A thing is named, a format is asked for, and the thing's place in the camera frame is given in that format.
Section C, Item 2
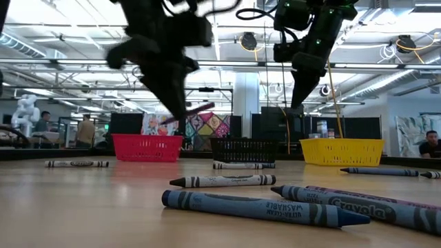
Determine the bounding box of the yellow hanging cable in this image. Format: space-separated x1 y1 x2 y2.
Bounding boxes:
325 56 345 139

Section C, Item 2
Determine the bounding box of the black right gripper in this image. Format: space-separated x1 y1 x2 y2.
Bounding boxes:
291 44 328 110

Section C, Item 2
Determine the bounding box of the white container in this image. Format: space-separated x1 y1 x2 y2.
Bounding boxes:
316 120 329 139

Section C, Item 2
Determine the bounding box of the purple crayon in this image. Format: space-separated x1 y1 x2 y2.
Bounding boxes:
305 185 441 211
159 101 216 126

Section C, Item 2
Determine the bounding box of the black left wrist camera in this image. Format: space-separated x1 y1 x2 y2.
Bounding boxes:
171 12 214 48

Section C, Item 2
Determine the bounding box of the grey ventilation duct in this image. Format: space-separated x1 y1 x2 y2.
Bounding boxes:
0 30 48 59
344 67 441 101

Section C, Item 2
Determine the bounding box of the person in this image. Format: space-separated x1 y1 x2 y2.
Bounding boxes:
418 130 441 159
76 113 96 148
34 110 52 134

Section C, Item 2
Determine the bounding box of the black cabinet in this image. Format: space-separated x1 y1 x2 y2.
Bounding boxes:
250 105 305 155

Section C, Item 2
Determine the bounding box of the grey crayon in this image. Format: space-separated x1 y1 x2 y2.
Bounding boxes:
44 160 110 169
419 170 441 180
169 174 277 189
212 161 265 170

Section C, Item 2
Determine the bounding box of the floral cloth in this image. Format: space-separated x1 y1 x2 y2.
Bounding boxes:
141 113 180 136

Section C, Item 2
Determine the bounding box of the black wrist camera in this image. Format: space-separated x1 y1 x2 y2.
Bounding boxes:
274 41 301 63
171 12 214 48

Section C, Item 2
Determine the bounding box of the yellow plastic basket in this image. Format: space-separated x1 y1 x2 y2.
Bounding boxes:
298 138 386 168

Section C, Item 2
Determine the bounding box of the thin yellow cable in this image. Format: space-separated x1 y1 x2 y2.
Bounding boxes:
278 105 291 155

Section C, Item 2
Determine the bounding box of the red plastic basket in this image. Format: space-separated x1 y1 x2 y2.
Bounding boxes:
111 133 184 163

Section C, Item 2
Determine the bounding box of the black partition panel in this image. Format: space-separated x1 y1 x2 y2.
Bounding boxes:
309 116 382 141
109 112 144 149

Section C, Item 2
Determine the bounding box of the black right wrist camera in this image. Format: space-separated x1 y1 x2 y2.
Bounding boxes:
274 41 301 63

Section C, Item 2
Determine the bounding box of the white pillar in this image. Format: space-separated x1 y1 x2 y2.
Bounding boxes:
233 71 260 138

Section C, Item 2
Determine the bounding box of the black plastic basket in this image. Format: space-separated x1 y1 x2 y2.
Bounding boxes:
209 137 278 165

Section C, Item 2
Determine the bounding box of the leaf pattern cloth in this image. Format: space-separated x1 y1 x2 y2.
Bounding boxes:
395 113 441 159

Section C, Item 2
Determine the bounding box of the colourful patchwork quilt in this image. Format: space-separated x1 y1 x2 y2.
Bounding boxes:
184 112 231 152

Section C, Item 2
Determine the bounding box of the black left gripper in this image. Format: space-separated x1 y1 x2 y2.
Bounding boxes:
106 34 200 121

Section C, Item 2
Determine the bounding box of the black stand frame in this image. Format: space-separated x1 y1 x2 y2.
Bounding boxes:
198 87 234 114

